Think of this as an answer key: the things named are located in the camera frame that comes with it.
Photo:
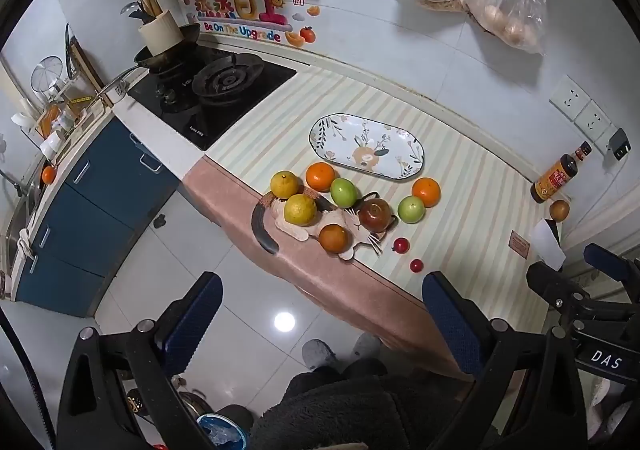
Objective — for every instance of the dark sauce bottle yellow label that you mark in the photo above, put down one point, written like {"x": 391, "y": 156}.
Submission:
{"x": 552, "y": 180}

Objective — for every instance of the brown round fruit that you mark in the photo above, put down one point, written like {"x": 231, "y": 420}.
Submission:
{"x": 559, "y": 210}

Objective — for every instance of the yellow citrus fruit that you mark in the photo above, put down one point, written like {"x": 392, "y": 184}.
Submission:
{"x": 300, "y": 210}
{"x": 285, "y": 184}

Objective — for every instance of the white paper sheet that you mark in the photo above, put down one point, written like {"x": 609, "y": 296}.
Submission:
{"x": 547, "y": 242}

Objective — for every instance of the small orange by sink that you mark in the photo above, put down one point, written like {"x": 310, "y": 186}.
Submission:
{"x": 48, "y": 173}

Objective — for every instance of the red cherry tomato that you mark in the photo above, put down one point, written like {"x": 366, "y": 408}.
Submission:
{"x": 416, "y": 265}
{"x": 400, "y": 245}

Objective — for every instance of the grey slipper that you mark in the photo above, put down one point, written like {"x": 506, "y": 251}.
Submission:
{"x": 367, "y": 347}
{"x": 320, "y": 355}

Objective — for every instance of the small brown card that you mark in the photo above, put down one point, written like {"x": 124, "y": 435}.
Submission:
{"x": 520, "y": 245}

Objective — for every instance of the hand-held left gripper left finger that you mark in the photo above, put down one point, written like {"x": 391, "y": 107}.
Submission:
{"x": 192, "y": 325}

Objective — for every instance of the blue bucket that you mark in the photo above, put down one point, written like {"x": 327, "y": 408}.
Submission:
{"x": 220, "y": 432}

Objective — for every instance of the bright orange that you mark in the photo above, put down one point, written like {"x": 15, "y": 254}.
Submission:
{"x": 320, "y": 176}
{"x": 426, "y": 192}

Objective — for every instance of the green apple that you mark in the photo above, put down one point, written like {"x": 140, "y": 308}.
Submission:
{"x": 411, "y": 209}
{"x": 343, "y": 193}

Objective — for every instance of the brownish dark orange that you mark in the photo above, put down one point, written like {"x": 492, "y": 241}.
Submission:
{"x": 333, "y": 238}

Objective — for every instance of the cream utensil holder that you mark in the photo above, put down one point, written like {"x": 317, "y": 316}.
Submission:
{"x": 160, "y": 32}

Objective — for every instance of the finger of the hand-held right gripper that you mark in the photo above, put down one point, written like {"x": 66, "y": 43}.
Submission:
{"x": 607, "y": 257}
{"x": 550, "y": 282}

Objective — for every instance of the striped table mat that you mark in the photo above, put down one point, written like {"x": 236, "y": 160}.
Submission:
{"x": 475, "y": 240}

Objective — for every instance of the white wall socket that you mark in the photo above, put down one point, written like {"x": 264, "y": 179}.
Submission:
{"x": 570, "y": 97}
{"x": 594, "y": 119}

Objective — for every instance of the metal dish rack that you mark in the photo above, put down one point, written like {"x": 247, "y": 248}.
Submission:
{"x": 52, "y": 94}

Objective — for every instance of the floral oval plate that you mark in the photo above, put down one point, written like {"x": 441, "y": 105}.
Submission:
{"x": 367, "y": 144}

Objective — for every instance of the colourful wall sticker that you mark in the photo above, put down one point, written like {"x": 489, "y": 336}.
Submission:
{"x": 245, "y": 14}

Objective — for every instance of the black charger plug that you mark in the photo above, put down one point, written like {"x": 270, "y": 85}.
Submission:
{"x": 620, "y": 143}

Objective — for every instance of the cat-shaped mat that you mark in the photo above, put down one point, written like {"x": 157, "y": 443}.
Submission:
{"x": 261, "y": 227}

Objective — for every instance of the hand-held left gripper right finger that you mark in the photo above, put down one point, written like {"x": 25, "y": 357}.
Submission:
{"x": 450, "y": 325}

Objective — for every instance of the dark fleece garment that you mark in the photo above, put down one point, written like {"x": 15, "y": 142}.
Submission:
{"x": 350, "y": 412}

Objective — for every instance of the dark wok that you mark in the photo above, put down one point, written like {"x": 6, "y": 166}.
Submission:
{"x": 172, "y": 54}

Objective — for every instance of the blue kitchen cabinet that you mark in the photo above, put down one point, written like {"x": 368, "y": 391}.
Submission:
{"x": 85, "y": 210}

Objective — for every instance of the dark red apple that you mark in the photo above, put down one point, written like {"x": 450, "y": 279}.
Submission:
{"x": 376, "y": 214}

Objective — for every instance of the metal pot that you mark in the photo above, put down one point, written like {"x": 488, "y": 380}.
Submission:
{"x": 192, "y": 402}

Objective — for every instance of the black gas stove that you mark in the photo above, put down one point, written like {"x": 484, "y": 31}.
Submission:
{"x": 215, "y": 89}

